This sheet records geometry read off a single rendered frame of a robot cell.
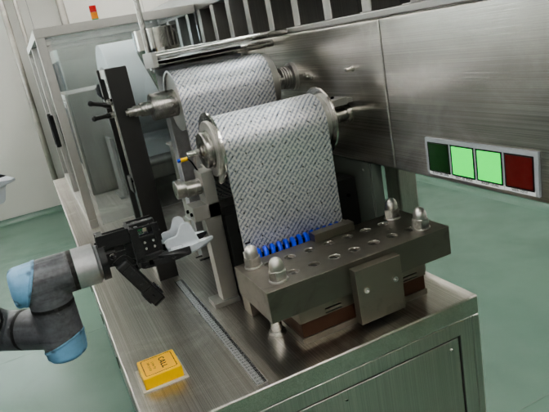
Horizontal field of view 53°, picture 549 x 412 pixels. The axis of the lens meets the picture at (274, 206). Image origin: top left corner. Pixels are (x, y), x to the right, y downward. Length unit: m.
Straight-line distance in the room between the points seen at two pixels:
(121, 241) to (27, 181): 5.64
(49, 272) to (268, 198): 0.44
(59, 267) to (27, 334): 0.14
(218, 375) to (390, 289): 0.35
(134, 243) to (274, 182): 0.31
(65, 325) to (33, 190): 5.65
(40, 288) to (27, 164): 5.63
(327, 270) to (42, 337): 0.52
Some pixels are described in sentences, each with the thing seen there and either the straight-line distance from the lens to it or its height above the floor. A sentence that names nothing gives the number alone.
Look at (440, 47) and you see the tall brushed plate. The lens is 1.00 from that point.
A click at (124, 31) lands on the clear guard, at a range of 2.10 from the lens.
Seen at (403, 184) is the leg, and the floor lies 1.02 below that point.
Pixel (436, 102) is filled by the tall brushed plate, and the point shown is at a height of 1.28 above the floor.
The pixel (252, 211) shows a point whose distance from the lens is 1.13.
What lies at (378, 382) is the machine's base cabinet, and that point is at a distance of 1.09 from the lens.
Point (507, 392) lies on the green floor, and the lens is 2.41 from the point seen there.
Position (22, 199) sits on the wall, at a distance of 6.70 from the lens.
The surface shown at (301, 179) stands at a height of 1.15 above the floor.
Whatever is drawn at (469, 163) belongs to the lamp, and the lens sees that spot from 0.99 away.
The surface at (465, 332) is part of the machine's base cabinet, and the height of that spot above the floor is 0.83.
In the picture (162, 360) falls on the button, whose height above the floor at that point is 0.92.
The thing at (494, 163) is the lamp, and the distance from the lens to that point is 0.95.
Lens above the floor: 1.45
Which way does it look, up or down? 17 degrees down
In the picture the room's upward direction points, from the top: 11 degrees counter-clockwise
